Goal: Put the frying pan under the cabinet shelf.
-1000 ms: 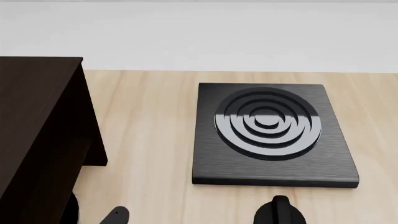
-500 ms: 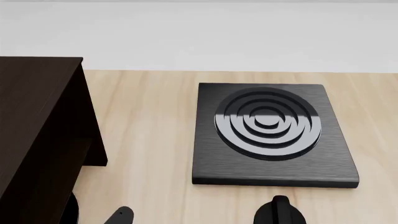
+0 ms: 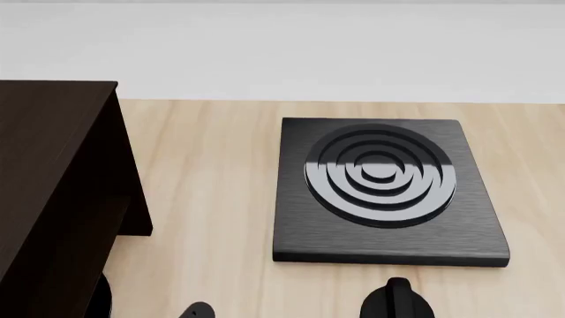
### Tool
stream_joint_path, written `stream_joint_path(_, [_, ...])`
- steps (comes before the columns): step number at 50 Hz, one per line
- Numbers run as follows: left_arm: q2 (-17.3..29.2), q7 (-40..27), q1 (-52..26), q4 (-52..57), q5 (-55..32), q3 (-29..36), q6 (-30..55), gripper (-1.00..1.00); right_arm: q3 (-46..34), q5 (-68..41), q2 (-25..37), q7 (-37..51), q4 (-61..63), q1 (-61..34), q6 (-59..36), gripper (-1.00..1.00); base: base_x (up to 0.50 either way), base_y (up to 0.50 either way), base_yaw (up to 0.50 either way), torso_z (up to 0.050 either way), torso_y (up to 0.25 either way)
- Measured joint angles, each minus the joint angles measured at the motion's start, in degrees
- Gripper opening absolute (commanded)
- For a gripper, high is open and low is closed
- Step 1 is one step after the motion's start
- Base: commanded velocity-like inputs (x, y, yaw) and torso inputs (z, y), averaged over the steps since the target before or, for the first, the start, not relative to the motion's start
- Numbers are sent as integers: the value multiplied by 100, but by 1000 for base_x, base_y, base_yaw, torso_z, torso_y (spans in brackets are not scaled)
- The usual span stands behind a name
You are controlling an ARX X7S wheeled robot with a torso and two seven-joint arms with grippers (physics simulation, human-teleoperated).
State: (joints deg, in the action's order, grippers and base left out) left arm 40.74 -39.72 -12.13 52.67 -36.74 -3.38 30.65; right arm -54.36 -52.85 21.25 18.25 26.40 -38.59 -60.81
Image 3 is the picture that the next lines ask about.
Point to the black square stove base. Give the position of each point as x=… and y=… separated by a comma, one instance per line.
x=300, y=232

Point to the dark brown wooden cabinet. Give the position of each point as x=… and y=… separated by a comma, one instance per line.
x=53, y=172

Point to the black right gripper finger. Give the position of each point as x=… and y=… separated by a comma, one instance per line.
x=398, y=283

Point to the glossy black spiral burner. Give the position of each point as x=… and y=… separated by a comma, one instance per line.
x=379, y=198

